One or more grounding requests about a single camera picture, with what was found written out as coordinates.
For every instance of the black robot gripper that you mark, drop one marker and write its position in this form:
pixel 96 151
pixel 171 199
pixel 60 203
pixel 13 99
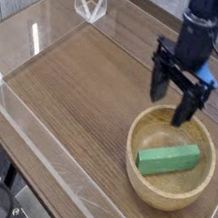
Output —
pixel 185 63

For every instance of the green rectangular block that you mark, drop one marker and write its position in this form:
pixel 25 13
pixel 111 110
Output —
pixel 167 159

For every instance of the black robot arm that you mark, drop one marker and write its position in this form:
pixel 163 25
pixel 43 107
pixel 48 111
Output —
pixel 203 8

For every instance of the brown wooden bowl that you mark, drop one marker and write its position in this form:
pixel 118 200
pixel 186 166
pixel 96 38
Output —
pixel 175 190

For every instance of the black table leg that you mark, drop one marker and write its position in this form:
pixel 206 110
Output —
pixel 10 176

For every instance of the clear acrylic corner bracket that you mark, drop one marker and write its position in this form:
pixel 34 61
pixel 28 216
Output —
pixel 90 10

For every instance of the clear acrylic barrier wall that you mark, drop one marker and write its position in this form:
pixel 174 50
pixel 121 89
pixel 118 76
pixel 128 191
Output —
pixel 59 182

